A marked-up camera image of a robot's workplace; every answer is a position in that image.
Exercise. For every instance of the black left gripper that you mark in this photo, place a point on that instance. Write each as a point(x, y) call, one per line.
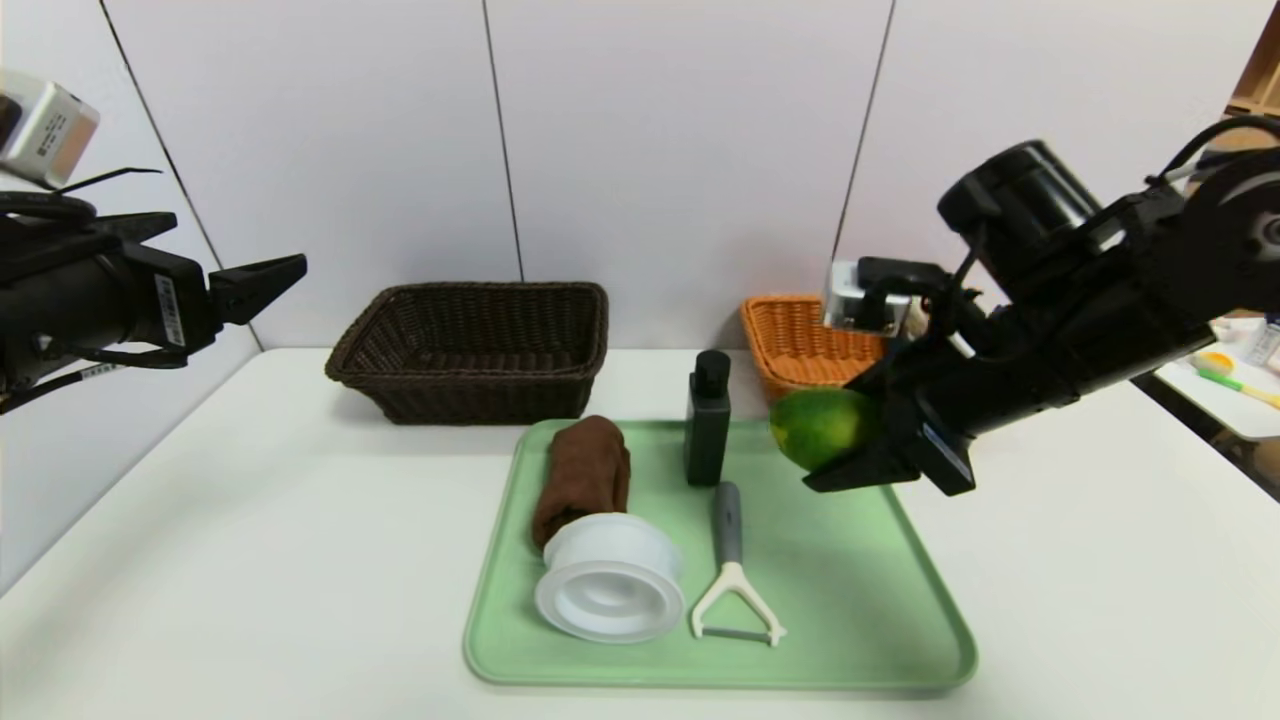
point(172, 297)

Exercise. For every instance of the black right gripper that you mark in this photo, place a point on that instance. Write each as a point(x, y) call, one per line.
point(940, 452)

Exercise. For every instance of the green lime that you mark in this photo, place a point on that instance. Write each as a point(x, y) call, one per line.
point(815, 425)

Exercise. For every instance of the black pump bottle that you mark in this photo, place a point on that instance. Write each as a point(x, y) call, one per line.
point(707, 430)

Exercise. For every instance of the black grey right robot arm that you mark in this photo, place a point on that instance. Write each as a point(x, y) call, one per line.
point(1100, 330)

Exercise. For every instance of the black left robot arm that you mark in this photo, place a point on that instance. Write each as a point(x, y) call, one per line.
point(50, 300)

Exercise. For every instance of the orange wicker basket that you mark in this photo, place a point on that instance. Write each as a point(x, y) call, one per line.
point(790, 345)

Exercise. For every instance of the dark brown wicker basket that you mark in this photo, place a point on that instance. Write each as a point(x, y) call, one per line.
point(470, 340)

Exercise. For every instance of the light green plastic tray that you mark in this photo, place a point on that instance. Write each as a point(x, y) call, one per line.
point(830, 600)

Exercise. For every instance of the rolled brown towel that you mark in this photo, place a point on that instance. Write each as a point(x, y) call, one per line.
point(585, 470)

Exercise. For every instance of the white round plastic container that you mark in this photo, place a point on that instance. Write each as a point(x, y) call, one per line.
point(610, 590)

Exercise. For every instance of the white side table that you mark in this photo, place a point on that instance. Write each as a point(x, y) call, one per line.
point(1240, 410)

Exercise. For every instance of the light wooden cabinet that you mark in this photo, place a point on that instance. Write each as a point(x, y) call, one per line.
point(1262, 70)

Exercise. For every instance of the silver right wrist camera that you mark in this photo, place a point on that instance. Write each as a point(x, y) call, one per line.
point(850, 300)

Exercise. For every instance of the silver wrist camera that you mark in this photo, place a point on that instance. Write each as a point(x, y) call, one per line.
point(50, 125)
point(850, 300)

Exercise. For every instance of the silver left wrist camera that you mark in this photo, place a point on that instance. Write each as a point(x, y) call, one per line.
point(50, 125)

